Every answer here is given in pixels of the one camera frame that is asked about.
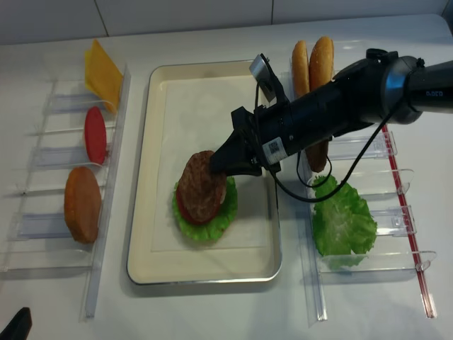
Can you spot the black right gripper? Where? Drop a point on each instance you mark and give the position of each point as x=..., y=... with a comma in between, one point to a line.
x=260, y=140

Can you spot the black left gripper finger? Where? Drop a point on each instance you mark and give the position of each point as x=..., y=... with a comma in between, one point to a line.
x=19, y=327

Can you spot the brown meat patty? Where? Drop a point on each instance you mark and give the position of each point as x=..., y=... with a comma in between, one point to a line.
x=201, y=191
x=317, y=156

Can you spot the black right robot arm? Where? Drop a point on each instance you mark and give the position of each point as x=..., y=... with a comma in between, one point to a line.
x=381, y=87

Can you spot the green lettuce leaf on tray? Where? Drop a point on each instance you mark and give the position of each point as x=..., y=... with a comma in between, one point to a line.
x=215, y=228

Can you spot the red tomato slice on tray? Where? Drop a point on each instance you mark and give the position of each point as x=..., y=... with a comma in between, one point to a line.
x=182, y=209

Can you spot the green lettuce leaf in rack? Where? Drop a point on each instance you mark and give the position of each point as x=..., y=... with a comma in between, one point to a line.
x=343, y=228

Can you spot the red tomato slice in rack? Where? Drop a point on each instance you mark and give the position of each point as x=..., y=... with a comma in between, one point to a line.
x=95, y=137

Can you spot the yellow cheese slices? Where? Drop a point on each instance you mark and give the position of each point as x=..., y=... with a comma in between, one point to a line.
x=102, y=77

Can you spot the white paper tray liner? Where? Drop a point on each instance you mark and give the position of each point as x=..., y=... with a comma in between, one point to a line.
x=197, y=118

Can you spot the cream metal tray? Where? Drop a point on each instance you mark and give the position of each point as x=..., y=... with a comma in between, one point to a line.
x=201, y=264

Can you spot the left clear acrylic rack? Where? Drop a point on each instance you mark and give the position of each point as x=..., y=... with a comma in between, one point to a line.
x=38, y=239

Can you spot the clear acrylic rack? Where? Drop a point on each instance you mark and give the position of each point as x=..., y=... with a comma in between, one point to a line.
x=395, y=255
x=38, y=239

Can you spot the tan bun half left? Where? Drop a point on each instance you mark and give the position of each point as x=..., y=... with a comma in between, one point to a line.
x=300, y=69

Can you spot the tan bun half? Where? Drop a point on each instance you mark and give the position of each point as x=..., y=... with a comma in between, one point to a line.
x=300, y=69
x=321, y=63

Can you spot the tan bun half right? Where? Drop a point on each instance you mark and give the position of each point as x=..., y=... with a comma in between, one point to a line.
x=321, y=63

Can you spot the right clear acrylic rack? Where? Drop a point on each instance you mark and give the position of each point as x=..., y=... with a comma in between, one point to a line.
x=395, y=255

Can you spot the orange-brown bun slice in rack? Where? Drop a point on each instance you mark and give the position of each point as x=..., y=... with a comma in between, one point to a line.
x=82, y=205

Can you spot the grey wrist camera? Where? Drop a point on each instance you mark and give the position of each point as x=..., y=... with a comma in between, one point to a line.
x=266, y=80

